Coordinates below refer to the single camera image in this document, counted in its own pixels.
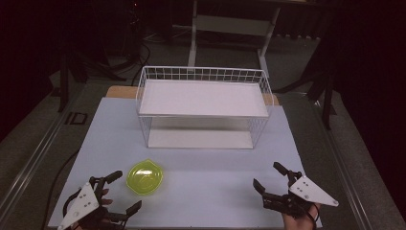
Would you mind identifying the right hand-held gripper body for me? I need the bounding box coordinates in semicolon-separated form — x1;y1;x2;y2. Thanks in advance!
261;170;340;220

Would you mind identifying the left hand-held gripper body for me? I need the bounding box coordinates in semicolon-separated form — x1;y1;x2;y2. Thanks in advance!
56;176;128;230

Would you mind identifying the yellow-green plastic bowl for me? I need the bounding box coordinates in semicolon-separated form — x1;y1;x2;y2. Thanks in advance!
125;158;165;196

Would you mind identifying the white wire shelf rack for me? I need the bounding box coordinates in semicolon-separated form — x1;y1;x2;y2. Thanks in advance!
135;65;275;150

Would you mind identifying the person's left hand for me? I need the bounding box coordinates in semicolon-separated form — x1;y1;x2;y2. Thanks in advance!
101;188;114;207

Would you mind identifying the person's right hand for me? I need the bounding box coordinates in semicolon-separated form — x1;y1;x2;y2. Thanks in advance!
282;202;322;230

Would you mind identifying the light blue table sheet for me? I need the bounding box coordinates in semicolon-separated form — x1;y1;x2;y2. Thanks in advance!
47;97;324;230

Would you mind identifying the wooden table board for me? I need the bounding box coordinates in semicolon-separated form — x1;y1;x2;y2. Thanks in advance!
105;84;281;107

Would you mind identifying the black metal stand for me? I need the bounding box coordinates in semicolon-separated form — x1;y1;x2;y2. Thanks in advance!
273;37;338;130
56;47;89;113

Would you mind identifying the black floor cable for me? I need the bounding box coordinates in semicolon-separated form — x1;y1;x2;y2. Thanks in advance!
40;149;81;230

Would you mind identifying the metal floor rail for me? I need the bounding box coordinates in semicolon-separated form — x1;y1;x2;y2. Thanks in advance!
310;99;375;230
0;83;86;221

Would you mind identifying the black cable bundle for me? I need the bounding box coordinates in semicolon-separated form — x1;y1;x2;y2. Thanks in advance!
128;39;152;87

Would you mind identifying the white metal desk frame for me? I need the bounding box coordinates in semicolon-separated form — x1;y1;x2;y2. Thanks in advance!
187;0;282;79

